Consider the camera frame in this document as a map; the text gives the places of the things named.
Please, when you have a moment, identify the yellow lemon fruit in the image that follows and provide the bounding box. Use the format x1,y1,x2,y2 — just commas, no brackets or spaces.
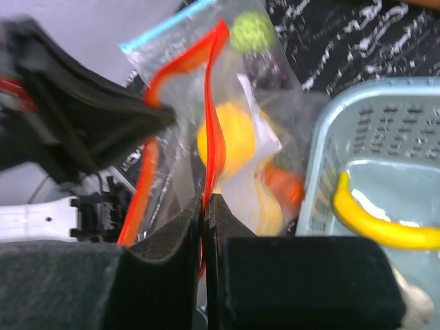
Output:
216,102,255,176

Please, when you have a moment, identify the green bumpy fruit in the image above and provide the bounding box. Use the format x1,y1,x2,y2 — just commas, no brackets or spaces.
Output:
230,11,277,54

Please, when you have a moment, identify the dark red grape bunch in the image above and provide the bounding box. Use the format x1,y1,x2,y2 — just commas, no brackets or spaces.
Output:
243,52,292,90

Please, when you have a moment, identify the blue zipper clear bag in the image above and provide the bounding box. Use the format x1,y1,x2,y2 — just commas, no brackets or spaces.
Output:
118,0,307,100

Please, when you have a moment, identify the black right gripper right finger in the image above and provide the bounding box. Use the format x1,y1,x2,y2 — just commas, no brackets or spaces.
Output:
204,194,406,329

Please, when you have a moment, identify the orange pumpkin toy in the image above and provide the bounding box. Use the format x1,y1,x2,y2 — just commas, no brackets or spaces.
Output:
263,165,305,213

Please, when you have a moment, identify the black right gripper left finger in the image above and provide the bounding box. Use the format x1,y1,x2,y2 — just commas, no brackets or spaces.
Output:
1,197,201,329

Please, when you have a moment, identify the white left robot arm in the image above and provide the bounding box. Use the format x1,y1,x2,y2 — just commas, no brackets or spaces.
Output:
1,17,176,242

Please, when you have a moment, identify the red zipper clear bag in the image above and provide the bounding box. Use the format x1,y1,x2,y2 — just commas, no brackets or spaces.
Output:
116,16,310,276

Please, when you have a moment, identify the light blue plastic basket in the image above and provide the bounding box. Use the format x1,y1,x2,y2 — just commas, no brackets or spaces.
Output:
295,78,439,329

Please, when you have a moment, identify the white garlic bulb toy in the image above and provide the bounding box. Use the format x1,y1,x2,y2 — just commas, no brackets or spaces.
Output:
391,266,435,330

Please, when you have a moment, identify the yellow banana toy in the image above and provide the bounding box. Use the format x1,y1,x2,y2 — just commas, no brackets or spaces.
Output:
333,171,439,250

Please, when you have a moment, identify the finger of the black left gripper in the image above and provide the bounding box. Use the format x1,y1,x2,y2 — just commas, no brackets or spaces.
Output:
1,16,176,184

